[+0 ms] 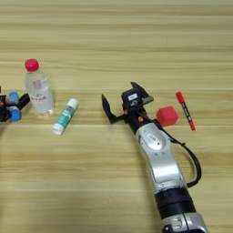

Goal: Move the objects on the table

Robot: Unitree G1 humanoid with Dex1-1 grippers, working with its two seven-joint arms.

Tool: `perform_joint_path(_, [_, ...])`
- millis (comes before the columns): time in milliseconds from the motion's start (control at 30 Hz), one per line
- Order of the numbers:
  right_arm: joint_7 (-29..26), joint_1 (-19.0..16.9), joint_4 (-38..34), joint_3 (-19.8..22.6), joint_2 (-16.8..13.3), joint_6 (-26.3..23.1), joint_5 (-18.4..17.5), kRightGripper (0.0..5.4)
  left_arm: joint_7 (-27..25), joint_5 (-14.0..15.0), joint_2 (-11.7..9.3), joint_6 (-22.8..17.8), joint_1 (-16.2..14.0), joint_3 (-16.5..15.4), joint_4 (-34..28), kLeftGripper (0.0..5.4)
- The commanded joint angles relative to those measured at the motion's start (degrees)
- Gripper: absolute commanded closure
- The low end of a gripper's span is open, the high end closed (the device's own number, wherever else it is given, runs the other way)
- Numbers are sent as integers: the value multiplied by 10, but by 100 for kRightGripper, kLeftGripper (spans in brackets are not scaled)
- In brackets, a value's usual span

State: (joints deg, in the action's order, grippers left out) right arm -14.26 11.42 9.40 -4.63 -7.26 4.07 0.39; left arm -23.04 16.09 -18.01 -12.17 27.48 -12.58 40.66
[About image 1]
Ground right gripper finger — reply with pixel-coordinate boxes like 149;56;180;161
130;81;150;98
100;93;127;125

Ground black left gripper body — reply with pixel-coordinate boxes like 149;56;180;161
0;102;13;123

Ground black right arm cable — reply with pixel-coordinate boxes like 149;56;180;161
156;119;203;189

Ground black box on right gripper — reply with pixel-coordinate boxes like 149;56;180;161
120;87;145;113

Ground clear bottle with red cap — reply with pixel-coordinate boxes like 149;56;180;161
24;58;56;117

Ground red cube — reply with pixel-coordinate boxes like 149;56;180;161
156;106;180;127

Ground blue glue stick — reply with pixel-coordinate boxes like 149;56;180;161
8;91;23;123

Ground green glue stick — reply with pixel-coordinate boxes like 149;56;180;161
52;97;80;137

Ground red and black marker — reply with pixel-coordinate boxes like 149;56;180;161
175;91;197;132

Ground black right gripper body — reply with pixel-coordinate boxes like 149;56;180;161
122;95;158;135

